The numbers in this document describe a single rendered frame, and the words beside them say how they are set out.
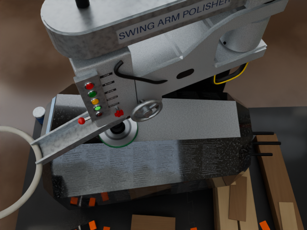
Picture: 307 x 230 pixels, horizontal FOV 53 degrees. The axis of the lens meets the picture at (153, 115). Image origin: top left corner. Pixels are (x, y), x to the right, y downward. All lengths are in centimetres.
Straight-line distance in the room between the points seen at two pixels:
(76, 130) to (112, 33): 76
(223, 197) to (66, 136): 114
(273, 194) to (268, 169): 19
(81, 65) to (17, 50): 234
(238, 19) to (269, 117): 164
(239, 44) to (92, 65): 68
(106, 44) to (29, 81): 214
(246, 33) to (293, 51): 193
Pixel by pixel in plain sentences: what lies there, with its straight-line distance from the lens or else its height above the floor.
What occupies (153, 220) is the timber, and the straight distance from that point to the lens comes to 222.
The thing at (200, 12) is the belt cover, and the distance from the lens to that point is 107.
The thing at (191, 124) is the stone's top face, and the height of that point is 80.
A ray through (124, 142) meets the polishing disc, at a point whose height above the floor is 83.
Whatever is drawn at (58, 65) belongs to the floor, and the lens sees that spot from 309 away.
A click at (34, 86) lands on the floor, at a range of 302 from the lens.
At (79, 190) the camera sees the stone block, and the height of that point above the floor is 61.
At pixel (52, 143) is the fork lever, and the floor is 89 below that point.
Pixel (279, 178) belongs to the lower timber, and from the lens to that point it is 247.
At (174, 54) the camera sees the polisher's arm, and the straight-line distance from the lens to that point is 123.
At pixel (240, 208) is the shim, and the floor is 24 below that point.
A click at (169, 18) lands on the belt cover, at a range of 101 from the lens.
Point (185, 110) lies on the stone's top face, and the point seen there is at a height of 80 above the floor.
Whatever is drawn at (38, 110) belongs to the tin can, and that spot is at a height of 15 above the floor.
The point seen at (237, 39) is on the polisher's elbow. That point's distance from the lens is 140.
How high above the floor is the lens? 232
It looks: 62 degrees down
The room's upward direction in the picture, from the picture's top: 2 degrees counter-clockwise
